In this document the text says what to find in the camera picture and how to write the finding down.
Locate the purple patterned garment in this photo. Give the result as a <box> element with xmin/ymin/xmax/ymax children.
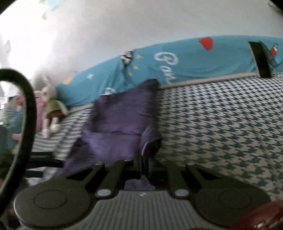
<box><xmin>54</xmin><ymin>79</ymin><xmax>162</xmax><ymax>178</ymax></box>

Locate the blue white houndstooth mat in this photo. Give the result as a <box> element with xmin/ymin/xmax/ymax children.
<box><xmin>28</xmin><ymin>71</ymin><xmax>283</xmax><ymax>200</ymax></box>

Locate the beige bunny plush toy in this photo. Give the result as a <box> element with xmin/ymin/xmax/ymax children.
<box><xmin>41</xmin><ymin>76</ymin><xmax>69</xmax><ymax>139</ymax></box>

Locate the pink moon plush toy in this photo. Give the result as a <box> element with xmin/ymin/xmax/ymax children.
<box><xmin>13</xmin><ymin>90</ymin><xmax>44</xmax><ymax>137</ymax></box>

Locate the blue cartoon print bedsheet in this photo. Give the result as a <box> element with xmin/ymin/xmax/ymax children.
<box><xmin>56</xmin><ymin>35</ymin><xmax>282</xmax><ymax>108</ymax></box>

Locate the black smartphone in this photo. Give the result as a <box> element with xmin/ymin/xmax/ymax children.
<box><xmin>249</xmin><ymin>41</ymin><xmax>272</xmax><ymax>79</ymax></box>

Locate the black braided cable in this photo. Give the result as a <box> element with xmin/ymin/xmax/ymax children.
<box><xmin>0</xmin><ymin>68</ymin><xmax>38</xmax><ymax>213</ymax></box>

